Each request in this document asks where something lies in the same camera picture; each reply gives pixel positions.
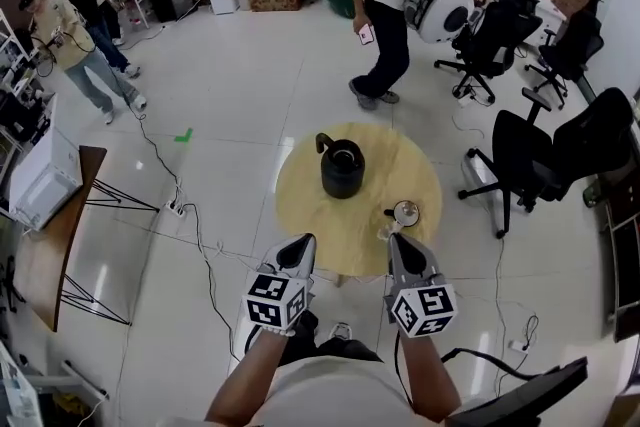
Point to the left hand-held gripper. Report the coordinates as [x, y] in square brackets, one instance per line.
[272, 300]

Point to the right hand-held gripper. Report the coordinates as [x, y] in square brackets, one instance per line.
[425, 310]

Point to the black teapot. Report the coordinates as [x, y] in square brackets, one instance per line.
[341, 175]

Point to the person's left forearm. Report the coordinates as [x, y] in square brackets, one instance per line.
[245, 380]

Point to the person's right forearm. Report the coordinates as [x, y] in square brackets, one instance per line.
[425, 380]

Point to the small glass pitcher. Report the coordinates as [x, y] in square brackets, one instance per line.
[406, 214]

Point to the person's white shoe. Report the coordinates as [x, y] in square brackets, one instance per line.
[341, 330]

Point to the person's black trousers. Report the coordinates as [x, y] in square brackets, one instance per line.
[340, 349]

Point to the white power strip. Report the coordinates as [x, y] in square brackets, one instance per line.
[519, 346]
[176, 208]

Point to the person's white shirt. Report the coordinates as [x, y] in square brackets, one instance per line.
[335, 395]

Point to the green floor tape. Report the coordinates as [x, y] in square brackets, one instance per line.
[184, 136]

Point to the black office chair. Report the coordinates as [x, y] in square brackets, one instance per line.
[580, 45]
[495, 40]
[545, 160]

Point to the pink phone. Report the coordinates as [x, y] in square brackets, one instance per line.
[366, 34]

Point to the brown table with black legs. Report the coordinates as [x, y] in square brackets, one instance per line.
[55, 245]

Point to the white round pod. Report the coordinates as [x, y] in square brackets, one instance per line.
[445, 0]

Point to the white box appliance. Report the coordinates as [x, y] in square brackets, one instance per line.
[42, 180]

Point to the white desk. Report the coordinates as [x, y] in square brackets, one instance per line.
[550, 12]

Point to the white stool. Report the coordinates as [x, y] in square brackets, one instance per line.
[137, 5]

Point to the white metal rack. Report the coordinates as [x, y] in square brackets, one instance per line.
[15, 80]

